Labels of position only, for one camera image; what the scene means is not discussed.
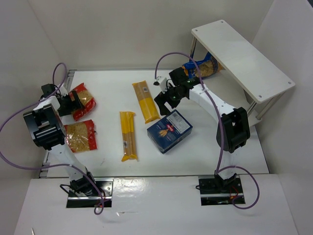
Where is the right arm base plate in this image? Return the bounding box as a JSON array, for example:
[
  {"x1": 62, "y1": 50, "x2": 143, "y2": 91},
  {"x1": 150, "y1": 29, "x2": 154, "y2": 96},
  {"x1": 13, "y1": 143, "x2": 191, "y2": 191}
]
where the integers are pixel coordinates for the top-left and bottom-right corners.
[{"x1": 195, "y1": 176, "x2": 246, "y2": 206}]

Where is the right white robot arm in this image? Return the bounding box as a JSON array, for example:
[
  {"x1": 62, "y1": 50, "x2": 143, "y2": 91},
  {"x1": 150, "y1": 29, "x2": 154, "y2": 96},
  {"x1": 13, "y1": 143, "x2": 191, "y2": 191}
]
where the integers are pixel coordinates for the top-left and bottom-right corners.
[{"x1": 154, "y1": 68, "x2": 250, "y2": 188}]

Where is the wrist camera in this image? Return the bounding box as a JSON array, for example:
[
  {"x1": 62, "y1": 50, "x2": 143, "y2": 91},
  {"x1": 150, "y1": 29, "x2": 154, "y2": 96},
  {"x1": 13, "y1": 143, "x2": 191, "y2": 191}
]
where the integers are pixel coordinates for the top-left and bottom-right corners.
[
  {"x1": 58, "y1": 85, "x2": 68, "y2": 97},
  {"x1": 153, "y1": 76, "x2": 168, "y2": 91}
]

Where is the blue pasta bag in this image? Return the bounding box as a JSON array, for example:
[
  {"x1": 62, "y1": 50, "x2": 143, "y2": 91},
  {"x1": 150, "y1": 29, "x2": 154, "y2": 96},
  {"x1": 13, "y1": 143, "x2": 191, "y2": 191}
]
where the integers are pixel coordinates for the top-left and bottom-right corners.
[{"x1": 182, "y1": 52, "x2": 224, "y2": 78}]

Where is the blue Barilla pasta box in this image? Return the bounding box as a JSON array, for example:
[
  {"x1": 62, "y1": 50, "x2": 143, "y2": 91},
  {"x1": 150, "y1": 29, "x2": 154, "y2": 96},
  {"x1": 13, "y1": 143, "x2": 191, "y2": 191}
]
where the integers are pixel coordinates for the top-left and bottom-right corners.
[{"x1": 147, "y1": 110, "x2": 193, "y2": 154}]

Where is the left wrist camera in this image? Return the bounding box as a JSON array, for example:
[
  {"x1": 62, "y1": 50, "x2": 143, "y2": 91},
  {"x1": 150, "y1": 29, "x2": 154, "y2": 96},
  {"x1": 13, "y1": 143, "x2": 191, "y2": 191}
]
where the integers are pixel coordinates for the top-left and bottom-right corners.
[{"x1": 58, "y1": 85, "x2": 68, "y2": 97}]

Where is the red fusilli bag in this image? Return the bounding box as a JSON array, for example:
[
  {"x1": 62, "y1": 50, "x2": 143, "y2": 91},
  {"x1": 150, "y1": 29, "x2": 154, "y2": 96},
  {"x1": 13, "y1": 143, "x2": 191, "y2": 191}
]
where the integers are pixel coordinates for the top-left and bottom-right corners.
[
  {"x1": 65, "y1": 119, "x2": 97, "y2": 153},
  {"x1": 69, "y1": 83, "x2": 96, "y2": 121}
]

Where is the yellow spaghetti pack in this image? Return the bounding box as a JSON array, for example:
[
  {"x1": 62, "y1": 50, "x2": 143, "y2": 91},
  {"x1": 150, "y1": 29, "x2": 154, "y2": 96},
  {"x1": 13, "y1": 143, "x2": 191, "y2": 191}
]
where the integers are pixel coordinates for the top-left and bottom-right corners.
[
  {"x1": 120, "y1": 111, "x2": 138, "y2": 162},
  {"x1": 132, "y1": 80, "x2": 160, "y2": 124}
]

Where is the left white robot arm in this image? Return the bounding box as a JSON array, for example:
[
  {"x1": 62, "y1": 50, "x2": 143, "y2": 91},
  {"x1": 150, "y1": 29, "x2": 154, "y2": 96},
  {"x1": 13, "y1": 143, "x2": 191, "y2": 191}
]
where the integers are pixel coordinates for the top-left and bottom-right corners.
[{"x1": 23, "y1": 84, "x2": 98, "y2": 196}]

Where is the yellow spaghetti pack left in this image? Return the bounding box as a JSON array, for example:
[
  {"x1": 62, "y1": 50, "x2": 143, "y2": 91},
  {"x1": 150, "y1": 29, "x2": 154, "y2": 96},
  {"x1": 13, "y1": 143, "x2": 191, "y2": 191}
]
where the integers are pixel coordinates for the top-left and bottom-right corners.
[{"x1": 120, "y1": 111, "x2": 138, "y2": 162}]

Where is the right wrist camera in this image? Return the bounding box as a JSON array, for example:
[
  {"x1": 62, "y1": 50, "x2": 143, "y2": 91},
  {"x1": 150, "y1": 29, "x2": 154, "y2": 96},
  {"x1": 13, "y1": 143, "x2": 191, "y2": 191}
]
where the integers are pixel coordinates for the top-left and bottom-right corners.
[{"x1": 153, "y1": 76, "x2": 168, "y2": 91}]

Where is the yellow spaghetti pack right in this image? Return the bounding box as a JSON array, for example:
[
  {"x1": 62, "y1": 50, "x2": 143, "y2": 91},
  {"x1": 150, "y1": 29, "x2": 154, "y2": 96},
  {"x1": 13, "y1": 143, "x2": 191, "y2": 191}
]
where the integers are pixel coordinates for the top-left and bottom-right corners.
[{"x1": 132, "y1": 80, "x2": 160, "y2": 124}]

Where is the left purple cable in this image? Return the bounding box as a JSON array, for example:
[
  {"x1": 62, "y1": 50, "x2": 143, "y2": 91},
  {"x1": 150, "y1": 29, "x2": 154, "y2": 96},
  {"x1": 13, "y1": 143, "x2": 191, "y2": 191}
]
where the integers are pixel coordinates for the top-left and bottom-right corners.
[{"x1": 0, "y1": 63, "x2": 111, "y2": 215}]

